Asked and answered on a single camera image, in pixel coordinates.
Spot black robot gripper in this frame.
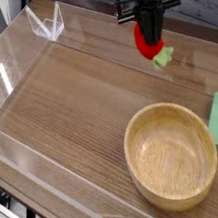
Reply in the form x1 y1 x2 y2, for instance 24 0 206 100
114 0 181 46

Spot red plush strawberry green leaf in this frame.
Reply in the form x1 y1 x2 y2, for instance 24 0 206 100
134 23 174 69

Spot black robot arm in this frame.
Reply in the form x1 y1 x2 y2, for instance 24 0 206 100
114 0 181 46

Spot clear acrylic tray walls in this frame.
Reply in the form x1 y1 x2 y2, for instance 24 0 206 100
0 0 218 218

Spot wooden bowl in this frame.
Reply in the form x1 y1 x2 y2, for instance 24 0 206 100
123 102 218 212

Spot clear acrylic corner bracket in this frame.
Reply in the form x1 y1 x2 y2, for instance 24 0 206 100
25 2 65 42

